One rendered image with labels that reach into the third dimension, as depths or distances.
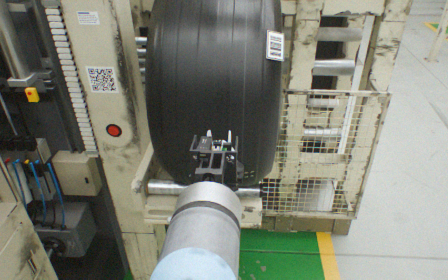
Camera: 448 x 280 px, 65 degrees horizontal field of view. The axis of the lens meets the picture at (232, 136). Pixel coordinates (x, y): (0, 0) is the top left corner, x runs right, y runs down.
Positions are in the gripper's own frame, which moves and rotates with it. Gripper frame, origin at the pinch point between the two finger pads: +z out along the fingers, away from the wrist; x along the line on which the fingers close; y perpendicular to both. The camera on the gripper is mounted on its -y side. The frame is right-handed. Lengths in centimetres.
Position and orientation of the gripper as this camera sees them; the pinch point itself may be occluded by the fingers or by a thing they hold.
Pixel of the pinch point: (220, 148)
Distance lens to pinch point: 67.2
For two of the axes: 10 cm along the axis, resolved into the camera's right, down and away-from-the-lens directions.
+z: 0.5, -4.6, 8.9
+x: -10.0, -0.3, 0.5
